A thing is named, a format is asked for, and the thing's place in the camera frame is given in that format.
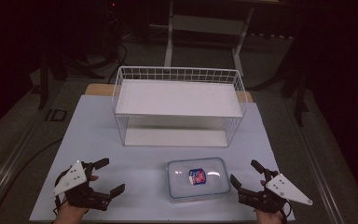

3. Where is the metal floor rail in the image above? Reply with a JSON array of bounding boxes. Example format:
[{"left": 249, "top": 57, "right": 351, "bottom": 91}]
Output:
[
  {"left": 282, "top": 98, "right": 347, "bottom": 224},
  {"left": 0, "top": 104, "right": 52, "bottom": 217}
]

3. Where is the black stand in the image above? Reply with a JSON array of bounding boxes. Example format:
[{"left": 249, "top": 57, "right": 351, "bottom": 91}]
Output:
[
  {"left": 276, "top": 59, "right": 311, "bottom": 128},
  {"left": 36, "top": 43, "right": 71, "bottom": 110}
]

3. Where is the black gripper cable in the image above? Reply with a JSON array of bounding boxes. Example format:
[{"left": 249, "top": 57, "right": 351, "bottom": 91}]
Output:
[
  {"left": 279, "top": 199, "right": 294, "bottom": 224},
  {"left": 53, "top": 169, "right": 73, "bottom": 217}
]

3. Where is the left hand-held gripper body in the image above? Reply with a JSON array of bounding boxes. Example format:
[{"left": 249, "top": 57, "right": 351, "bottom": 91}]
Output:
[{"left": 50, "top": 160, "right": 112, "bottom": 212}]

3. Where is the wooden table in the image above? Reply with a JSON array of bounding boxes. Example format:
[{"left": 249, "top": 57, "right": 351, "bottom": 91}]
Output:
[{"left": 84, "top": 82, "right": 255, "bottom": 104}]

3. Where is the black floor plate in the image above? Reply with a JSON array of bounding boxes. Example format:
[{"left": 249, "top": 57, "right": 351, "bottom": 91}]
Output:
[{"left": 44, "top": 108, "right": 68, "bottom": 122}]

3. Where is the black floor cable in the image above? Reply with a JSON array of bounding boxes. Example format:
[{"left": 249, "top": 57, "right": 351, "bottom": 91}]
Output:
[{"left": 0, "top": 137, "right": 63, "bottom": 223}]

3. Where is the white wire shelf rack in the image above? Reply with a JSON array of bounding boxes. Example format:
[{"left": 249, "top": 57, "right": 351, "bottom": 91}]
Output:
[{"left": 111, "top": 65, "right": 249, "bottom": 148}]

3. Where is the light blue table mat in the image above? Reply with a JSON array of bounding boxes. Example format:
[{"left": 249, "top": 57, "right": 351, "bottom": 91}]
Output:
[{"left": 29, "top": 94, "right": 296, "bottom": 223}]

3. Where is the person's right hand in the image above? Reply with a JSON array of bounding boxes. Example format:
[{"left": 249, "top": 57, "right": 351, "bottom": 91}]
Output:
[{"left": 254, "top": 179, "right": 286, "bottom": 224}]

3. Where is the white metal stand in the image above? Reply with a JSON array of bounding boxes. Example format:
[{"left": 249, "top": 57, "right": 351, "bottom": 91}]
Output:
[{"left": 163, "top": 0, "right": 256, "bottom": 77}]

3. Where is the blue red small packet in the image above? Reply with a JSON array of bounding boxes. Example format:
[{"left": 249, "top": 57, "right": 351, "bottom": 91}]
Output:
[{"left": 187, "top": 168, "right": 208, "bottom": 187}]

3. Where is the clear plastic lidded container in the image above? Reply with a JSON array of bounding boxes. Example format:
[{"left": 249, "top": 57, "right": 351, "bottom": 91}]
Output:
[{"left": 166, "top": 156, "right": 232, "bottom": 203}]

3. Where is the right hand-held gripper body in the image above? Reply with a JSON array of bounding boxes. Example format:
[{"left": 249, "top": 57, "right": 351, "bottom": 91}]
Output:
[{"left": 238, "top": 168, "right": 314, "bottom": 215}]

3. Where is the black cable bundle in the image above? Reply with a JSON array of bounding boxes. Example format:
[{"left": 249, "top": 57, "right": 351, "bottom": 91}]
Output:
[{"left": 60, "top": 36, "right": 129, "bottom": 84}]

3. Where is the person's left hand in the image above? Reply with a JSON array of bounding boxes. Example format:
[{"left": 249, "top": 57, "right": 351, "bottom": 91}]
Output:
[{"left": 53, "top": 175, "right": 100, "bottom": 224}]

